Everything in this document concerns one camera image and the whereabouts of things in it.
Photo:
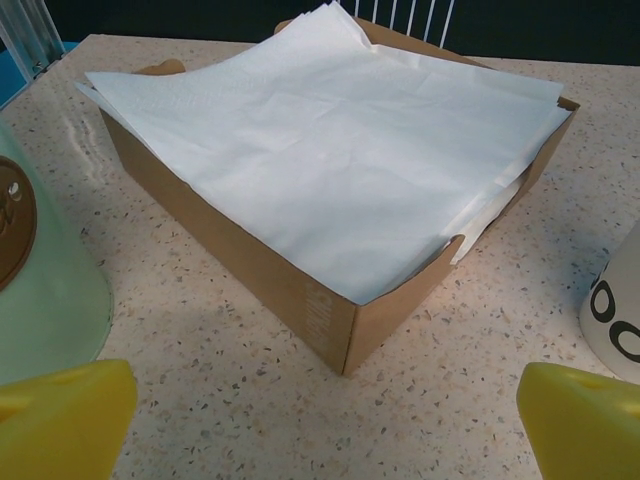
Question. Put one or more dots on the green straw holder cup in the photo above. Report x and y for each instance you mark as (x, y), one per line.
(55, 300)

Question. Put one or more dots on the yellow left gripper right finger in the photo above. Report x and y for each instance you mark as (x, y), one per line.
(585, 430)

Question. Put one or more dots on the brown cardboard napkin box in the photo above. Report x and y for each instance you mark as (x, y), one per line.
(250, 275)

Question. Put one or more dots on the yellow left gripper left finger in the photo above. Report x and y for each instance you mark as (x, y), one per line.
(65, 425)

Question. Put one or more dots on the blue-edged aluminium side rail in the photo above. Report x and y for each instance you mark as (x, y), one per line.
(10, 75)

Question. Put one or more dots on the aluminium frame post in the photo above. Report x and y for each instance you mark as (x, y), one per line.
(30, 35)

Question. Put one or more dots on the stack of white paper cups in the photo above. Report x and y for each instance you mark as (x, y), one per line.
(620, 300)

